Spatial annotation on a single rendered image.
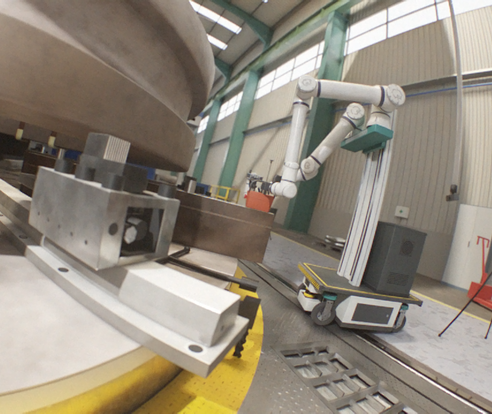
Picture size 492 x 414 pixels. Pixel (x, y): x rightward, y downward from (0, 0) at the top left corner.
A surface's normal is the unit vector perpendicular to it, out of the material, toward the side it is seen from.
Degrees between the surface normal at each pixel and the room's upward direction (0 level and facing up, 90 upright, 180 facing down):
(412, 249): 90
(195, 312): 71
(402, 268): 90
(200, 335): 90
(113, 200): 90
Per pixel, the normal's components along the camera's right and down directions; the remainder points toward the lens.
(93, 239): -0.30, -0.05
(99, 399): 0.89, 0.24
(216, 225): 0.07, 0.04
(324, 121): 0.39, 0.13
